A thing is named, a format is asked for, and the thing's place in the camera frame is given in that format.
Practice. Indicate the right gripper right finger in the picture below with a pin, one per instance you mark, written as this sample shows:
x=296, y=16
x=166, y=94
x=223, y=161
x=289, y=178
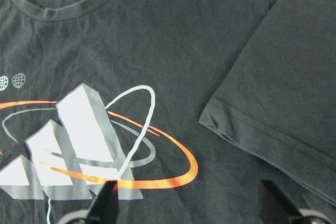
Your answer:
x=274, y=205

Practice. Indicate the black graphic t-shirt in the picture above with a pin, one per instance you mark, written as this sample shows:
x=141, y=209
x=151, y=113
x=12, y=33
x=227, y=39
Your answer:
x=188, y=104

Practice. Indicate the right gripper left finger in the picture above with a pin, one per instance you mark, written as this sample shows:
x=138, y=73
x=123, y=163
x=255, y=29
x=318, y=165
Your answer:
x=104, y=208

